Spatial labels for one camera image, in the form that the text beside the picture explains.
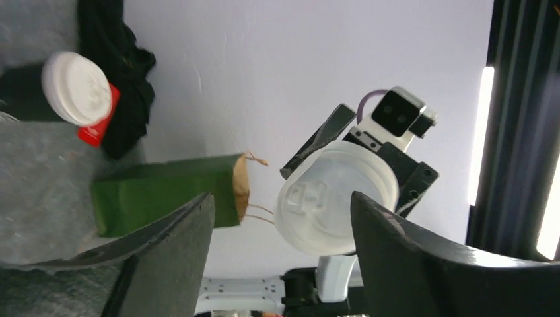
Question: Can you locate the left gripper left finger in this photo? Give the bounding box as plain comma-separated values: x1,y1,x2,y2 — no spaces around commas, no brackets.
1,193,215,316

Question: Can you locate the green box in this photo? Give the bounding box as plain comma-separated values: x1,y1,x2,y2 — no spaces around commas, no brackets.
90,153,241,238

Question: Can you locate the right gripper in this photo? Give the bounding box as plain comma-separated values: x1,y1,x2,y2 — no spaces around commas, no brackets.
279,104,439,218

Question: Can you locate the brown paper bag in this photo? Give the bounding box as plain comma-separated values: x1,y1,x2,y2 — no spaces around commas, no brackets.
232,151,274,225

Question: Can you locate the black paper coffee cup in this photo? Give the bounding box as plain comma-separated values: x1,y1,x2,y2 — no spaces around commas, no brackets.
1,63,63,122

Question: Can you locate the white cup lid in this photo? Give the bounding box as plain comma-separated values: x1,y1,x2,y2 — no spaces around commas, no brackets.
42,51,111,127
273,141,399,256

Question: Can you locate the red tag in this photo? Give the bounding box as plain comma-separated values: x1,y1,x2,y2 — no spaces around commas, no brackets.
77,83,121,147

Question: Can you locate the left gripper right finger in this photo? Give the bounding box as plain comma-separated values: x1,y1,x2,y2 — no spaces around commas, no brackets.
351,192,559,316

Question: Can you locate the black cloth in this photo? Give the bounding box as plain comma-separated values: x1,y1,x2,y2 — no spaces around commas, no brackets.
77,0,156,159

